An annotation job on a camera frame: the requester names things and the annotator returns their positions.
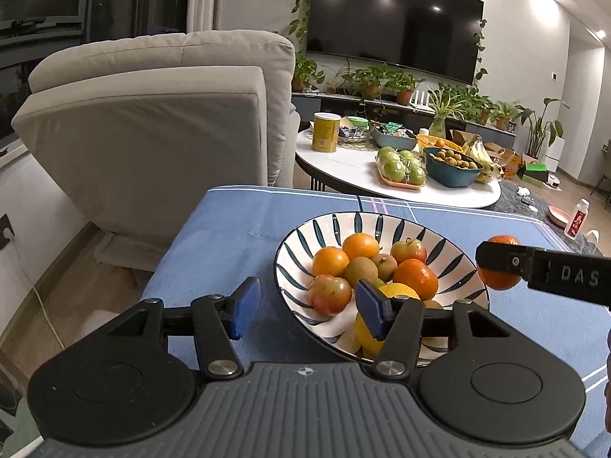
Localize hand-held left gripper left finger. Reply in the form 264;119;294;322
102;276;262;379

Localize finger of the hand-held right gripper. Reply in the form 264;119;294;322
476;242;530;280

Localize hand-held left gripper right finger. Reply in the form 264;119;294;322
356;278;512;377

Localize deep orange mandarin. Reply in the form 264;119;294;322
477;235;523;291
393;258;439;300

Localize yellow lemon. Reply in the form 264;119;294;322
354;282;422;360

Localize red green tomato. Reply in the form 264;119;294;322
308;274;354;316

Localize striped ceramic bowl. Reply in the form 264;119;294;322
274;212;490;368

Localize red-green apple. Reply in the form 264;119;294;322
390;239;428;264

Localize grey speckled rug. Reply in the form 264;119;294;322
487;181;602;253

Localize white bottle red label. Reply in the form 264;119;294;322
564;199;590;239

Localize blue striped tablecloth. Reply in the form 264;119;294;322
143;185;611;392

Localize green box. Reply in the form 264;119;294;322
522;162;550;183

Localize dark blue bowl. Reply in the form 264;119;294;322
423;147;484;188

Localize cardboard boxes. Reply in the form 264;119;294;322
451;129;523;179

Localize bunch of bananas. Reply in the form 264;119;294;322
462;134;504;183

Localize pile of longans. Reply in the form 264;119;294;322
432;149;478;170

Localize white floor appliance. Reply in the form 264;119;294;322
544;137;566;173

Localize orange plastic basket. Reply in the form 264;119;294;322
416;134;464;151

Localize wrapped tray of green apples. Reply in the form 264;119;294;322
375;146;427;192

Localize tall large-leaf plant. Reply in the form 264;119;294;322
518;98;569;160

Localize white oval coffee table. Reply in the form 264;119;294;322
295;126;502;210

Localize potted green plant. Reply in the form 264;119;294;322
292;55;325;92
344;64;387;101
463;88;497;125
384;71;423;106
491;101;521;131

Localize plant in glass vase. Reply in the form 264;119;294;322
427;88;471;140

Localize teal bowl of snacks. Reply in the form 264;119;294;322
370;124;418;150

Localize dark snack packets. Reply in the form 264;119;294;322
339;126;370;146

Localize yellow can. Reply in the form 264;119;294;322
312;112;341;153

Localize beige recliner armchair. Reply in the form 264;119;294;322
12;30;301;268

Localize green ivy vine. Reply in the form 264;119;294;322
289;0;488;87

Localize dark framed window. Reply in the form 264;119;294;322
0;0;192;151

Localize white power cable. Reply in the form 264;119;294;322
5;234;68;349

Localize black wall television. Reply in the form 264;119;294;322
305;0;485;84

